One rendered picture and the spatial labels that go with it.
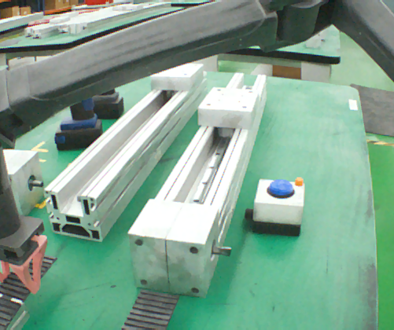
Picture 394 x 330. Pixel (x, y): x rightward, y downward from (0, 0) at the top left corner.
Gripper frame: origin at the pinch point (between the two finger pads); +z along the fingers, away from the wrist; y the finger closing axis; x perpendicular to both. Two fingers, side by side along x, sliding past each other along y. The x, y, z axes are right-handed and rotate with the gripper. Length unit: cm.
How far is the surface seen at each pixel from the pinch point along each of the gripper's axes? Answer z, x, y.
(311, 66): 15, -199, -39
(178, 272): 0.7, -9.1, -19.9
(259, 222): 3.1, -26.4, -28.3
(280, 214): 1.0, -26.2, -31.6
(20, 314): 2.5, 3.6, -1.5
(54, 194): -3.4, -18.0, 3.4
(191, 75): -8, -77, -4
